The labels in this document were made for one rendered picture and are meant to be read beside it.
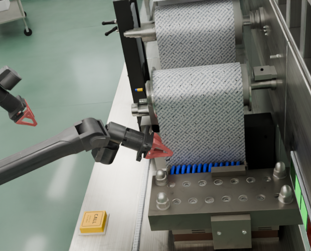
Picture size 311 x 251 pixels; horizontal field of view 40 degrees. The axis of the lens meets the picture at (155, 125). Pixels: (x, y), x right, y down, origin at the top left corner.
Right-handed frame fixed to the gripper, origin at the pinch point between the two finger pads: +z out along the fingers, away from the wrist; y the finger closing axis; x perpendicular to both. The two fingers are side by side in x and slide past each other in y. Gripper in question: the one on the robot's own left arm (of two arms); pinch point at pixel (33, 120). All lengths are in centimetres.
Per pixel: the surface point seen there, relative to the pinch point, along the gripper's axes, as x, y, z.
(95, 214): -0.4, -46.5, 14.3
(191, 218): -23, -71, 17
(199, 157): -35, -55, 19
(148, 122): -32, -41, 8
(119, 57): -40, 258, 143
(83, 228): 4, -50, 12
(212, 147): -40, -57, 18
